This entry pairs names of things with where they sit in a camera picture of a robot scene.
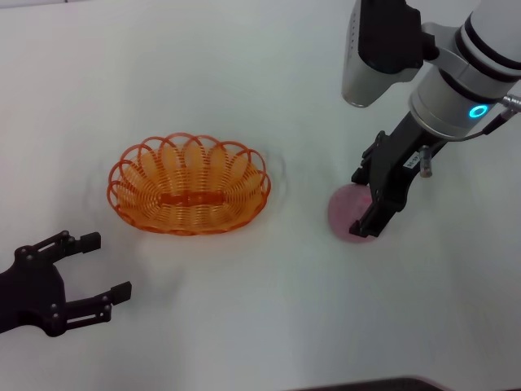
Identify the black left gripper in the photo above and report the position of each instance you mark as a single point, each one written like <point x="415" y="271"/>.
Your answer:
<point x="32" y="293"/>

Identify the silver black right camera box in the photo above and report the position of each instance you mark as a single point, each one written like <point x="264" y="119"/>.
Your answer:
<point x="358" y="61"/>

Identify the dark rounded robot torso edge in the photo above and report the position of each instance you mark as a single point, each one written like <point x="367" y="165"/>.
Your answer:
<point x="366" y="385"/>

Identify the pink fuzzy peach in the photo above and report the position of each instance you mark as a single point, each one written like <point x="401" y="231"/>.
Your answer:
<point x="346" y="207"/>

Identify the silver plug on right gripper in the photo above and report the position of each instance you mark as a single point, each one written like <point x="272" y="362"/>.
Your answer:
<point x="425" y="163"/>

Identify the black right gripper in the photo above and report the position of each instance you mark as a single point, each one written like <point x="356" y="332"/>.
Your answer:
<point x="401" y="163"/>

